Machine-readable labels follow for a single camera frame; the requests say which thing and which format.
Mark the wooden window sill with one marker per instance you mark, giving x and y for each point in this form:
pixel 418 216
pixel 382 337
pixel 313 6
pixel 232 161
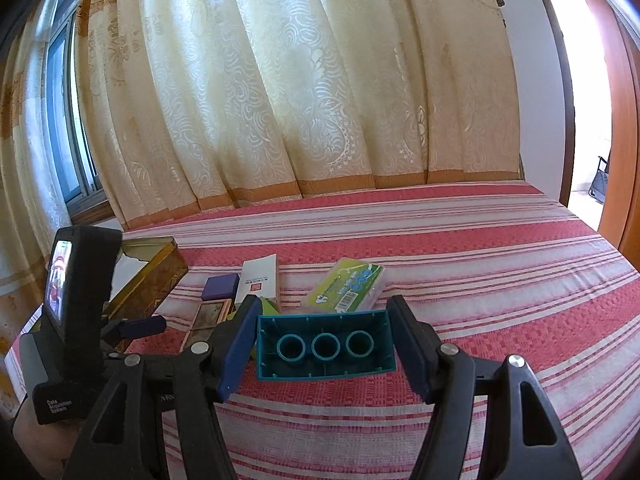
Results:
pixel 92 212

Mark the window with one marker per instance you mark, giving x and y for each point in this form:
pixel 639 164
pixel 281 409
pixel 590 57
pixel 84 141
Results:
pixel 65 125

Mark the gold metal tin box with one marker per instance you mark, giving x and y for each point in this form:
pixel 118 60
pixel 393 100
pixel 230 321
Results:
pixel 155 280

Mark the cream and tan side curtain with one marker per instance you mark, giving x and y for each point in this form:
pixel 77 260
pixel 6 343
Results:
pixel 25 185

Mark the white box with red label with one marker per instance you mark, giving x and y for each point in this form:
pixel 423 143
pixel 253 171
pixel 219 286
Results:
pixel 257 280

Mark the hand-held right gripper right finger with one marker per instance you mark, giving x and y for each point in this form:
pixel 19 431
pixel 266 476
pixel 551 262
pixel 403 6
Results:
pixel 415 357

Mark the clear case with green card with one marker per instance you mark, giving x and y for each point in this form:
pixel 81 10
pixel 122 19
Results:
pixel 345 285

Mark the teal toy brick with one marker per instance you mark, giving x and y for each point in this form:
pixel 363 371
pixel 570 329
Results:
pixel 325 365

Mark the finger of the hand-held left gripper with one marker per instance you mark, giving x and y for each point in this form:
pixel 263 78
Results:
pixel 142 327

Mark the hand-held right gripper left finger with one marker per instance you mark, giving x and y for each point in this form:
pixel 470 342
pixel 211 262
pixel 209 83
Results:
pixel 237 347

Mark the black cart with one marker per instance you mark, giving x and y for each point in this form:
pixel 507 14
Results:
pixel 598 182

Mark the red striped sheet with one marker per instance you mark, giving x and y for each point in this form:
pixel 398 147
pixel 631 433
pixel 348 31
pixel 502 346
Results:
pixel 475 270

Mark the orange wooden door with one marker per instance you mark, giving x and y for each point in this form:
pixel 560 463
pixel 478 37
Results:
pixel 625 160

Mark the cream patterned curtain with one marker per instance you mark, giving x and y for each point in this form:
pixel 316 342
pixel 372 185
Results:
pixel 300 85

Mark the purple box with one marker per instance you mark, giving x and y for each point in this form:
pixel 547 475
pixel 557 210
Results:
pixel 220 286

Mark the person's left hand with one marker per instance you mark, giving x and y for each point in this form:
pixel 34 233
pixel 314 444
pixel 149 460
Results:
pixel 37 445

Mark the brown framed picture box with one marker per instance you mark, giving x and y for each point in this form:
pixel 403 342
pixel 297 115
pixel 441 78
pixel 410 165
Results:
pixel 207 320

